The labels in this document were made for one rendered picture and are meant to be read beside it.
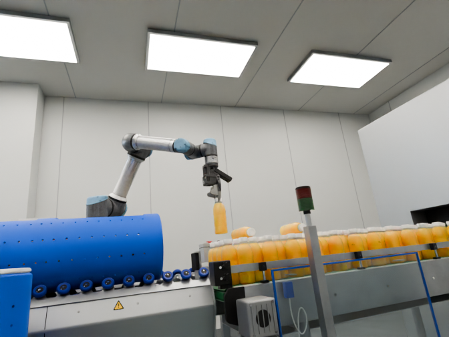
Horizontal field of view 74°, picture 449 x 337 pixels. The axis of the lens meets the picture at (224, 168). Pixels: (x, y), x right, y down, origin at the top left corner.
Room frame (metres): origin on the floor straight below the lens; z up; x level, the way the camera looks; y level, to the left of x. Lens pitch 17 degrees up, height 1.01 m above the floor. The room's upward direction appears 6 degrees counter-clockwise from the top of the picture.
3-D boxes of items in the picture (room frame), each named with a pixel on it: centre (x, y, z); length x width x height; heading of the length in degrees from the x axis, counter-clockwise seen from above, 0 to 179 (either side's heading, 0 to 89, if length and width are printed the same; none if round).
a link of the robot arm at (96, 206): (1.73, 0.76, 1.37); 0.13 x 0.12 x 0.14; 161
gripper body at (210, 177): (1.60, 0.08, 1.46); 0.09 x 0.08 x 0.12; 111
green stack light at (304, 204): (1.22, -0.31, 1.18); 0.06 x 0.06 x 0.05
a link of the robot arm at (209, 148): (1.61, 0.07, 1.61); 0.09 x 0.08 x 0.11; 71
